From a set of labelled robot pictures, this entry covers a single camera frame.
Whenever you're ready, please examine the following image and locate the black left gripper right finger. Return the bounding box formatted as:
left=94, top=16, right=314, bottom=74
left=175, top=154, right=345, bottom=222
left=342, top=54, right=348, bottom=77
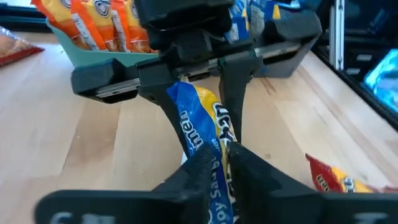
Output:
left=228, top=142, right=398, bottom=224

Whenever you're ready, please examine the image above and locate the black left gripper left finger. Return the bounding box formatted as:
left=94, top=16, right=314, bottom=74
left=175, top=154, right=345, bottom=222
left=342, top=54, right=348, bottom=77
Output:
left=33, top=142, right=221, bottom=224

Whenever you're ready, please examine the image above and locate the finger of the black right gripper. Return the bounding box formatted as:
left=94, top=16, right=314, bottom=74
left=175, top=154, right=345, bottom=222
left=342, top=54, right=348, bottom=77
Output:
left=137, top=63, right=191, bottom=158
left=216, top=50, right=264, bottom=144

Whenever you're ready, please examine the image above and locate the orange Maruchan noodle packet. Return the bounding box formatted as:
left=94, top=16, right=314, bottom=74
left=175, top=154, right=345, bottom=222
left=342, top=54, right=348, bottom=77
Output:
left=124, top=0, right=156, bottom=54
left=70, top=0, right=121, bottom=53
left=110, top=0, right=131, bottom=53
left=30, top=0, right=91, bottom=51

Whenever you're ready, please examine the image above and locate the teal plastic bin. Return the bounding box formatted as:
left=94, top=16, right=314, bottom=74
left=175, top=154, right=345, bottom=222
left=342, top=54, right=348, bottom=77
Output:
left=45, top=18, right=159, bottom=68

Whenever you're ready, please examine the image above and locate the lit display screen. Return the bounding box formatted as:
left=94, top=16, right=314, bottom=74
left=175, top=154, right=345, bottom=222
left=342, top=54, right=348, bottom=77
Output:
left=363, top=48, right=398, bottom=114

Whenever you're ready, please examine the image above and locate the aluminium frame post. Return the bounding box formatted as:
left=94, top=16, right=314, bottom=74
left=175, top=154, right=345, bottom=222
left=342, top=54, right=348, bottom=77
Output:
left=328, top=0, right=346, bottom=72

